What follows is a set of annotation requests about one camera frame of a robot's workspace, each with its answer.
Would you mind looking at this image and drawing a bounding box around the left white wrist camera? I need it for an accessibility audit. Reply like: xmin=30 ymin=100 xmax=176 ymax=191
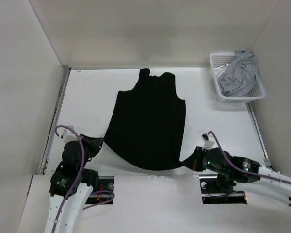
xmin=60 ymin=125 xmax=77 ymax=143

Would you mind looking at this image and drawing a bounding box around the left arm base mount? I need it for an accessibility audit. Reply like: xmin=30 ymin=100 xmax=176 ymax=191
xmin=86 ymin=176 xmax=114 ymax=205

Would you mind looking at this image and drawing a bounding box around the black tank top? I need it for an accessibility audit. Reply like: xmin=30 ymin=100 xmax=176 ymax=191
xmin=104 ymin=68 xmax=186 ymax=171

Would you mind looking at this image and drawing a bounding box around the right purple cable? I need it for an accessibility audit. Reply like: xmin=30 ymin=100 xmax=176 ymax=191
xmin=207 ymin=130 xmax=291 ymax=187

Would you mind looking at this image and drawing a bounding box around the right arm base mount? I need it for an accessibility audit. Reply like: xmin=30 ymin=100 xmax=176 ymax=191
xmin=199 ymin=176 xmax=247 ymax=204

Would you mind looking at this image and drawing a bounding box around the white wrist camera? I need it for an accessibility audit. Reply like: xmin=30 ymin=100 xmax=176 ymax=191
xmin=201 ymin=133 xmax=215 ymax=150
xmin=60 ymin=125 xmax=77 ymax=143

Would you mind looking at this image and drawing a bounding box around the grey tank top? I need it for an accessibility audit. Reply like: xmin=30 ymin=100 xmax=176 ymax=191
xmin=218 ymin=49 xmax=259 ymax=97

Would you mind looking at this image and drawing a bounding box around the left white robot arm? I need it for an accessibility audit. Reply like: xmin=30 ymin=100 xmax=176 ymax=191
xmin=44 ymin=134 xmax=104 ymax=233

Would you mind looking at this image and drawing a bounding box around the white garment in basket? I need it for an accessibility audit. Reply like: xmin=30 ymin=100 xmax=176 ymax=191
xmin=214 ymin=64 xmax=229 ymax=79

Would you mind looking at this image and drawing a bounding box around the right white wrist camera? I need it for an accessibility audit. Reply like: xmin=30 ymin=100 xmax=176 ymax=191
xmin=201 ymin=133 xmax=215 ymax=150

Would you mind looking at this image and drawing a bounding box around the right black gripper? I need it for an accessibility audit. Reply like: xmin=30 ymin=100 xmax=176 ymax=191
xmin=180 ymin=146 xmax=229 ymax=175

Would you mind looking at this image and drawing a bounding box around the white plastic basket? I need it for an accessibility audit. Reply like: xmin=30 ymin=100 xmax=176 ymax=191
xmin=209 ymin=52 xmax=265 ymax=103

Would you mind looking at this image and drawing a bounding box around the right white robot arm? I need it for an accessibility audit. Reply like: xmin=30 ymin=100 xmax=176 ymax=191
xmin=182 ymin=147 xmax=291 ymax=208

